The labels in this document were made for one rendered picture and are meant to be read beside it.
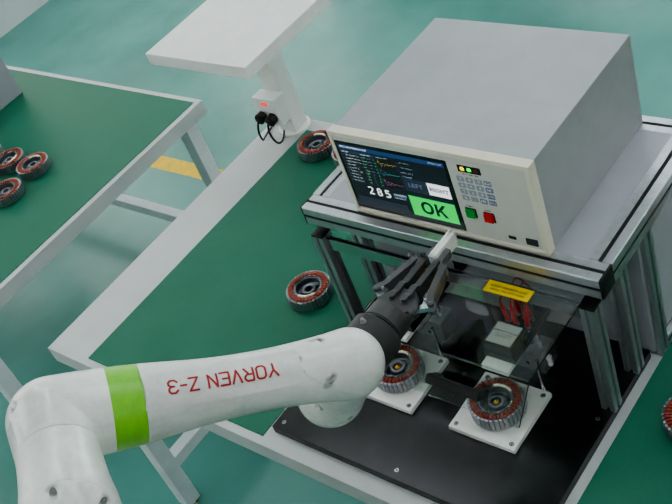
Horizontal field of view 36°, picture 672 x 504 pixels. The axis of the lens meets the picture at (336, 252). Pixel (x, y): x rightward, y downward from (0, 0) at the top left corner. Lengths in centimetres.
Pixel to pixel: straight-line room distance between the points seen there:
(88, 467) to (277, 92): 182
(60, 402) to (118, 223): 308
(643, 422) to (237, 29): 140
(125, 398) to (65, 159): 213
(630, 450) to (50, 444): 110
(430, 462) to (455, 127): 65
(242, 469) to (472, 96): 168
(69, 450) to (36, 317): 290
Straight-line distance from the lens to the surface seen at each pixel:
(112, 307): 277
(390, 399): 215
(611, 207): 192
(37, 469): 134
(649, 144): 204
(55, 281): 435
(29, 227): 325
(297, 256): 262
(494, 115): 185
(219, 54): 262
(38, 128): 374
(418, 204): 194
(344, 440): 214
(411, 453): 207
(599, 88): 190
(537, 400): 207
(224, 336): 250
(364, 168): 196
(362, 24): 508
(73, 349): 272
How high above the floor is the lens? 237
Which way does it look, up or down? 39 degrees down
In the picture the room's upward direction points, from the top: 23 degrees counter-clockwise
